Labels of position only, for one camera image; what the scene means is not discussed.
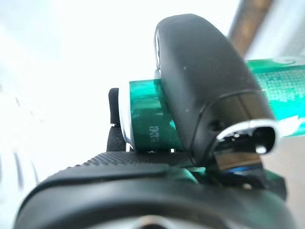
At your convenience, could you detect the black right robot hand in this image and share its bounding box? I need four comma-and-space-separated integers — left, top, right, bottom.
14, 13, 298, 229

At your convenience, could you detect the green drink can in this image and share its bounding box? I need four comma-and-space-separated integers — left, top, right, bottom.
120, 58, 305, 155

